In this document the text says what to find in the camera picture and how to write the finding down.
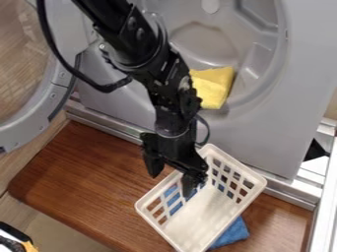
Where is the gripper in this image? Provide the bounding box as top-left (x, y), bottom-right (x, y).
top-left (139, 121), bottom-right (211, 200)

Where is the white basket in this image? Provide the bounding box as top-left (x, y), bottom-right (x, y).
top-left (132, 143), bottom-right (269, 252)

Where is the blue cloth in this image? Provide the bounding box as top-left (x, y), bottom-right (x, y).
top-left (160, 182), bottom-right (252, 252)

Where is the yellow cloth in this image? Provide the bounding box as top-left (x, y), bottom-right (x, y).
top-left (188, 66), bottom-right (237, 110)

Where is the washing machine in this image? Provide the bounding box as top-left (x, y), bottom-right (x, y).
top-left (0, 0), bottom-right (337, 212)

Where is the black cable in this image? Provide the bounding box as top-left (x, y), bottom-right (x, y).
top-left (35, 0), bottom-right (135, 122)

